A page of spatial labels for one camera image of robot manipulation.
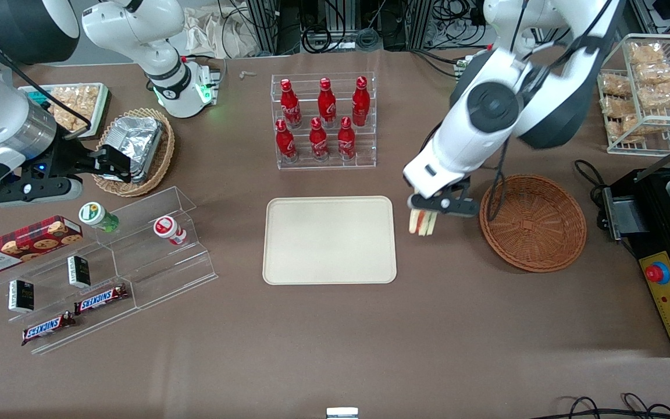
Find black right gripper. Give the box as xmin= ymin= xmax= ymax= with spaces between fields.
xmin=50 ymin=140 xmax=133 ymax=182

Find sandwich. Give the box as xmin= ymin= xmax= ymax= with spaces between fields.
xmin=409 ymin=209 xmax=438 ymax=237

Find light wicker basket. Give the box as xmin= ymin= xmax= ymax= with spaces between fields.
xmin=92 ymin=108 xmax=176 ymax=197

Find dark brown wicker basket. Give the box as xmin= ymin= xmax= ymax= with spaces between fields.
xmin=479 ymin=173 xmax=587 ymax=273

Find snack tray bin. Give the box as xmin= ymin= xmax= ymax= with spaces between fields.
xmin=18 ymin=83 xmax=112 ymax=140

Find cream rectangular tray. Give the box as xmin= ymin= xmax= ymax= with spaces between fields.
xmin=262 ymin=196 xmax=398 ymax=286

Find silver foil pack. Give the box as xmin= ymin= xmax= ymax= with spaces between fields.
xmin=104 ymin=116 xmax=162 ymax=153
xmin=129 ymin=140 xmax=164 ymax=184

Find green lid snack cup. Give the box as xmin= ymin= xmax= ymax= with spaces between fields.
xmin=79 ymin=202 xmax=119 ymax=233

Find clear cracker snack pack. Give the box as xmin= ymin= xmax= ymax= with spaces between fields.
xmin=601 ymin=96 xmax=639 ymax=119
xmin=635 ymin=61 xmax=670 ymax=85
xmin=637 ymin=81 xmax=670 ymax=110
xmin=600 ymin=73 xmax=632 ymax=97
xmin=50 ymin=86 xmax=100 ymax=132
xmin=629 ymin=42 xmax=665 ymax=63

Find red lid snack cup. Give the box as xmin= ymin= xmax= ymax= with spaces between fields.
xmin=154 ymin=216 xmax=187 ymax=247

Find clear acrylic bottle rack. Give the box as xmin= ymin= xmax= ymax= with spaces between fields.
xmin=271 ymin=72 xmax=377 ymax=171

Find small black snack box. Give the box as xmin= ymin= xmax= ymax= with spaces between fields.
xmin=8 ymin=279 xmax=35 ymax=314
xmin=67 ymin=255 xmax=91 ymax=289

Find clear acrylic stepped display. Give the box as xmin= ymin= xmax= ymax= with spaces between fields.
xmin=0 ymin=186 xmax=219 ymax=356

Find red tartan cookie box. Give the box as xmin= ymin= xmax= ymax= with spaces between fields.
xmin=0 ymin=215 xmax=84 ymax=275

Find red Coca-Cola bottle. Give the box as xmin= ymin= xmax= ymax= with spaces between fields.
xmin=318 ymin=77 xmax=337 ymax=127
xmin=352 ymin=76 xmax=370 ymax=127
xmin=280 ymin=79 xmax=302 ymax=129
xmin=309 ymin=117 xmax=330 ymax=162
xmin=337 ymin=116 xmax=357 ymax=161
xmin=275 ymin=119 xmax=298 ymax=164

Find white power strip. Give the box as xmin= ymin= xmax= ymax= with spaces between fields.
xmin=453 ymin=49 xmax=487 ymax=77

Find Snickers chocolate bar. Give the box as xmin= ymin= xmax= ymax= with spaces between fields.
xmin=21 ymin=311 xmax=77 ymax=347
xmin=74 ymin=284 xmax=129 ymax=315

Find white plastic bag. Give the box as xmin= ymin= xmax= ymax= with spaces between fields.
xmin=184 ymin=6 xmax=261 ymax=59

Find black control box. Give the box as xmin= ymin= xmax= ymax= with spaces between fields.
xmin=603 ymin=165 xmax=670 ymax=357

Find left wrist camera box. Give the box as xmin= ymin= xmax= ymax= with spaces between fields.
xmin=408 ymin=194 xmax=481 ymax=218

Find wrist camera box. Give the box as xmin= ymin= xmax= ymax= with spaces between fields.
xmin=0 ymin=176 xmax=84 ymax=208
xmin=408 ymin=194 xmax=481 ymax=218

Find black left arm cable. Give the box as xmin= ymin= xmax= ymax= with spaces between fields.
xmin=486 ymin=140 xmax=511 ymax=222

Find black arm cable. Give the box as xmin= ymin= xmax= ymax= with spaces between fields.
xmin=486 ymin=140 xmax=511 ymax=222
xmin=0 ymin=9 xmax=91 ymax=130

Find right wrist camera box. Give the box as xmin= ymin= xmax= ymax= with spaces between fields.
xmin=0 ymin=176 xmax=84 ymax=208

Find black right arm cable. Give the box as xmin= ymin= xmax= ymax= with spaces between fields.
xmin=0 ymin=9 xmax=91 ymax=130

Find black power cable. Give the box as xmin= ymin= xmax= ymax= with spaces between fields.
xmin=573 ymin=159 xmax=610 ymax=230

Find black floor cables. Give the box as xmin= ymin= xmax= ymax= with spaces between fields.
xmin=539 ymin=393 xmax=670 ymax=419

